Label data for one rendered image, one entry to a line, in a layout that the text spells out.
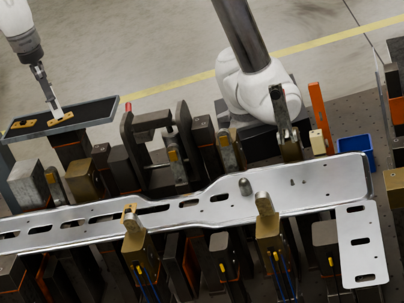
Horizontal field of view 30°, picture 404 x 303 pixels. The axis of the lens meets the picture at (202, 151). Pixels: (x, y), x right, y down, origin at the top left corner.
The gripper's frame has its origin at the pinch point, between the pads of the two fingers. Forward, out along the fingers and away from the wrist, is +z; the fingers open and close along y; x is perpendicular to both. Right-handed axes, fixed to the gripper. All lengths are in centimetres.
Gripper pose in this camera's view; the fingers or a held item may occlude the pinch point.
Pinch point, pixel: (54, 104)
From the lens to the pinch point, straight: 235.2
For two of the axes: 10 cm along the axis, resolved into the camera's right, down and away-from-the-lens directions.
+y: 3.3, 4.4, -8.4
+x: 9.0, -4.1, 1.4
